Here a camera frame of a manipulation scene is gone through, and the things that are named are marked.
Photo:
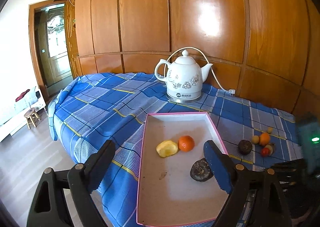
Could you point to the dark-skinned cut fruit chunk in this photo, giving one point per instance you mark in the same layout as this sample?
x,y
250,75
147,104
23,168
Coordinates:
x,y
271,148

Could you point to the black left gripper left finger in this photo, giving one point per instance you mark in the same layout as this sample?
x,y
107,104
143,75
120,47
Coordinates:
x,y
49,207

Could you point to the dark brown round fruit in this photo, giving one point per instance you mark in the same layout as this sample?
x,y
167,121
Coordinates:
x,y
244,147

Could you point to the yellow peeled fruit piece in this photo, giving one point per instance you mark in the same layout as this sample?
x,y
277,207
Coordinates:
x,y
167,148

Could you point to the dark wrinkled fruit piece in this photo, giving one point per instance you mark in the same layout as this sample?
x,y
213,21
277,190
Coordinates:
x,y
200,171

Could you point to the orange tangerine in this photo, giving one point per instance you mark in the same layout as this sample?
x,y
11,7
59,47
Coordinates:
x,y
264,139
186,143

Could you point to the small wooden stool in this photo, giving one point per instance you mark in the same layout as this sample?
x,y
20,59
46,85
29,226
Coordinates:
x,y
31,117

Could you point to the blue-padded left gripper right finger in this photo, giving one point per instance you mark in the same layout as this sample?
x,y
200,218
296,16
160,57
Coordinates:
x,y
269,204

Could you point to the white sofa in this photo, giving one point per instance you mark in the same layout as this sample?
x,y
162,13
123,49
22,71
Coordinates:
x,y
12,115

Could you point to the red tomato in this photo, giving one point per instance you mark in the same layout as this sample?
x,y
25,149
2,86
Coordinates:
x,y
265,152

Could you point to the blue plaid tablecloth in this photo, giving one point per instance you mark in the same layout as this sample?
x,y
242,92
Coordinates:
x,y
98,107

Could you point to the small tan round fruit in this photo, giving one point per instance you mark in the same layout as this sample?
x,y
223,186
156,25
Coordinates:
x,y
255,139

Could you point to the white ceramic electric kettle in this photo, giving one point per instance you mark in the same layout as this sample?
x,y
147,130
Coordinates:
x,y
183,77

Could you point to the wooden wall cabinet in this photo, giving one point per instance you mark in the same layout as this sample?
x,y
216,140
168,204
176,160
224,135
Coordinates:
x,y
267,50

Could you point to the pink-rimmed white tray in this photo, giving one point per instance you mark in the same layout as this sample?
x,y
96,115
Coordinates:
x,y
167,195

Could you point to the wooden door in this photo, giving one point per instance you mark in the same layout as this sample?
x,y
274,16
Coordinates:
x,y
51,48

